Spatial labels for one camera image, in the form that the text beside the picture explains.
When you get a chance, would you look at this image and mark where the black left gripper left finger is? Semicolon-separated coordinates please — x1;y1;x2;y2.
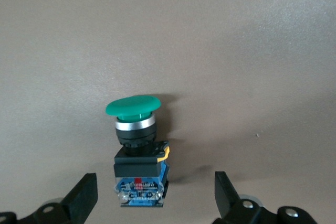
0;173;99;224

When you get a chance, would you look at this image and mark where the green mushroom push button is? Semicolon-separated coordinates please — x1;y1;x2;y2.
104;94;172;208

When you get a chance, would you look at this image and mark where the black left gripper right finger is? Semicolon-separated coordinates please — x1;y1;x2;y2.
214;170;320;224

